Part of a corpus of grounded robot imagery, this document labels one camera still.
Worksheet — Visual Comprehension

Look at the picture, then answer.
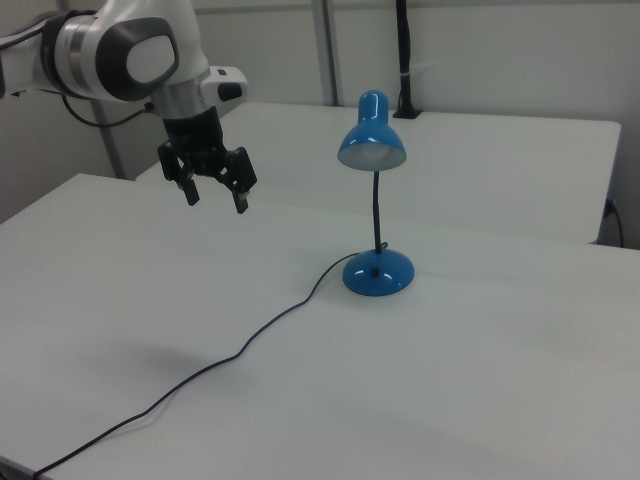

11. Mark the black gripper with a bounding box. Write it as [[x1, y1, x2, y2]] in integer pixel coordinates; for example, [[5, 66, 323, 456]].
[[157, 107, 259, 216]]

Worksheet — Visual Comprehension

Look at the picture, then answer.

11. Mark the blue gooseneck desk lamp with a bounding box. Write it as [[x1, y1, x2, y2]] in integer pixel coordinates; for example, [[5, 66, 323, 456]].
[[336, 90, 416, 297]]

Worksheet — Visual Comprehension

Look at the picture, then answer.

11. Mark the black clamped pole stand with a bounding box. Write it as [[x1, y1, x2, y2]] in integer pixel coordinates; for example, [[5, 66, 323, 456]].
[[392, 0, 424, 120]]

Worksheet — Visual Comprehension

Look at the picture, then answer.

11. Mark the grey partition post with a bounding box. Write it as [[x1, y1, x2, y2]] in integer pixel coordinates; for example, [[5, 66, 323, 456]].
[[311, 0, 342, 107], [91, 97, 127, 181]]

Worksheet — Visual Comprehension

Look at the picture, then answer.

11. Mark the black robot wrist cable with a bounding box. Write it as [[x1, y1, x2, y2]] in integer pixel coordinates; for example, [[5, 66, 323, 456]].
[[61, 94, 154, 129]]

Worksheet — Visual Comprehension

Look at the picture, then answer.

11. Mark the black lamp power cable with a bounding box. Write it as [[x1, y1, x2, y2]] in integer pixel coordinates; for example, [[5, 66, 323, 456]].
[[32, 252, 357, 476]]

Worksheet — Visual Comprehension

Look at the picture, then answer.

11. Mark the black cable with blue plug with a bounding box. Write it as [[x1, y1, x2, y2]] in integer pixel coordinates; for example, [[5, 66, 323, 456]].
[[603, 198, 626, 248]]

